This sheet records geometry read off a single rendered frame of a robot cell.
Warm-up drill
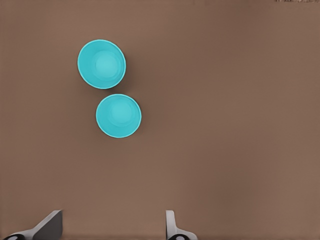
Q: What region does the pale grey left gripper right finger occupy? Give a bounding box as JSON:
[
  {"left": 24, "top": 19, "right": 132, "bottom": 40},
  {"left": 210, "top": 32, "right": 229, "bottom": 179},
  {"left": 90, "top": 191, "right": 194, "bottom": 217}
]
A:
[{"left": 165, "top": 209, "right": 199, "bottom": 240}]

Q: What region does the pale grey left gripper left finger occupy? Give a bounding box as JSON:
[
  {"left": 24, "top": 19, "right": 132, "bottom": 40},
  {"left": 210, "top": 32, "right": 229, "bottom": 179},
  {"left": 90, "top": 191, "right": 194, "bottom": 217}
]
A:
[{"left": 0, "top": 209, "right": 64, "bottom": 240}]

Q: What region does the small turquoise bowl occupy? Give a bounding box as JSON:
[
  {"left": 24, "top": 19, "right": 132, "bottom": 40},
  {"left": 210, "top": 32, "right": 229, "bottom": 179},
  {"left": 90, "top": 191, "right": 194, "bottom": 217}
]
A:
[{"left": 95, "top": 93, "right": 142, "bottom": 139}]

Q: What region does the large turquoise bowl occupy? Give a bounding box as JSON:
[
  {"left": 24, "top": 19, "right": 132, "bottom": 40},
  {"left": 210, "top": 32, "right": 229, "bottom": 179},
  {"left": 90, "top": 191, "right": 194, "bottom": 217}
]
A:
[{"left": 76, "top": 39, "right": 127, "bottom": 90}]

